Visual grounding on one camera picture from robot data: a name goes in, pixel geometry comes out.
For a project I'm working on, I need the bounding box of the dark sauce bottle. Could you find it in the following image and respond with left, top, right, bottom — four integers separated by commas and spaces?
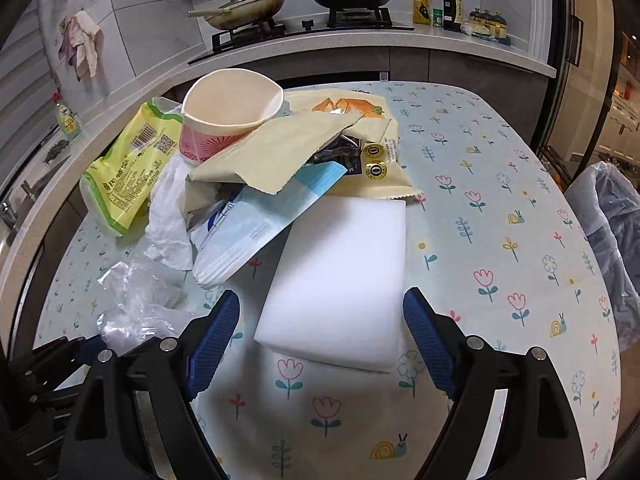
441, 0, 467, 32

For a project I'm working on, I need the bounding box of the seasoning jar set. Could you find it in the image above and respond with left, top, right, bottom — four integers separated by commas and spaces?
467, 7, 513, 46

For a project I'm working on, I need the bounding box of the pink white paper cup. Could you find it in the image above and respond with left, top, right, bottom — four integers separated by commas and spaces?
180, 72, 286, 167

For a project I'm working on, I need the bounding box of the beige frying pan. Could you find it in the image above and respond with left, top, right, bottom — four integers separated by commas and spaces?
188, 0, 287, 31

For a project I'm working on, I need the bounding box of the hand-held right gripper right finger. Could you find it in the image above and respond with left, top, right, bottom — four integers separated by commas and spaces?
402, 287, 588, 480

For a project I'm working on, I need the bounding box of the hanging dish cloth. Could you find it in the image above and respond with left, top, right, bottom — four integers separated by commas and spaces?
57, 9, 104, 81

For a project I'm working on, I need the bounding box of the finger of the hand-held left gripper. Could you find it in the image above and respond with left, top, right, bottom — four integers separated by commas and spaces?
7, 335, 102, 461

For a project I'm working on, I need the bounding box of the green yellow food packet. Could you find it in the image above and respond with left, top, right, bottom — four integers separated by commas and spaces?
81, 99, 186, 237

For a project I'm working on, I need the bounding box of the crumpled white tissue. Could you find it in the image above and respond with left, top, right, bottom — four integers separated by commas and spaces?
145, 157, 221, 271

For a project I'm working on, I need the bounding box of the metal sink faucet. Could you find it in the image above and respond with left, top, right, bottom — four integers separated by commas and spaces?
0, 180, 38, 233

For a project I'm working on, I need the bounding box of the blue white tissue packet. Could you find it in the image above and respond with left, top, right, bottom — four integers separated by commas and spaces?
192, 162, 346, 288

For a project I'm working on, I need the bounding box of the trash bin with clear bag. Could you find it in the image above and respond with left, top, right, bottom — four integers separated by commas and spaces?
565, 160, 640, 356

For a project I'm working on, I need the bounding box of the glass sliding door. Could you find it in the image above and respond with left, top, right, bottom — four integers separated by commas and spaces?
550, 0, 640, 171

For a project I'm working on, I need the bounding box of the floral tablecloth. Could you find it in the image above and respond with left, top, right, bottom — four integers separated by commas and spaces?
30, 80, 626, 480

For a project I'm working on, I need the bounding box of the green dish soap bottle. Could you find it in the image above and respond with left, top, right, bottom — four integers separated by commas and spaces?
51, 91, 82, 141

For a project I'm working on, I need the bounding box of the clear plastic wrap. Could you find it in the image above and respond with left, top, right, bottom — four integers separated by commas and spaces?
95, 260, 211, 356

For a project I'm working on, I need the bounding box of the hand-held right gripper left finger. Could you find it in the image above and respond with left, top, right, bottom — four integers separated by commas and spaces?
59, 289, 241, 480

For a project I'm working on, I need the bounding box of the black gas stove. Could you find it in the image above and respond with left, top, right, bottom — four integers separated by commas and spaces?
189, 7, 416, 65

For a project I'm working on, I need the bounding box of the beige snack bag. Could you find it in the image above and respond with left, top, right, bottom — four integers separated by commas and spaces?
186, 91, 423, 206

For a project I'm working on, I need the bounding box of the white foam sponge block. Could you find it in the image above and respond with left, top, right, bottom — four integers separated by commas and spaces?
254, 195, 407, 373

